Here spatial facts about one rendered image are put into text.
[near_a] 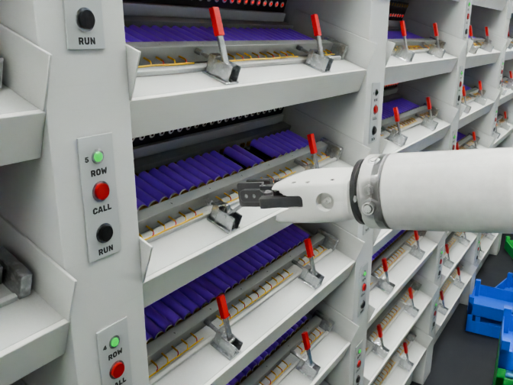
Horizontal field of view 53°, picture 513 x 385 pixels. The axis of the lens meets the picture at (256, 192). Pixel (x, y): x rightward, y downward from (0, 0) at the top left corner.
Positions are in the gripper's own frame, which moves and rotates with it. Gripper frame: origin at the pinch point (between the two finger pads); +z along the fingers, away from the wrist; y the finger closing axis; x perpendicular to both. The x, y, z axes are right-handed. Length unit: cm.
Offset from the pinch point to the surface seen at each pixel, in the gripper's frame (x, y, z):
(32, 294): -3.4, -28.1, 8.3
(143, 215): -0.1, -11.5, 9.2
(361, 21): 22.9, 42.6, 0.9
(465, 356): -101, 140, 12
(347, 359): -50, 43, 12
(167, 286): -8.4, -13.2, 5.5
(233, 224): -4.8, 0.7, 5.3
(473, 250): -72, 183, 16
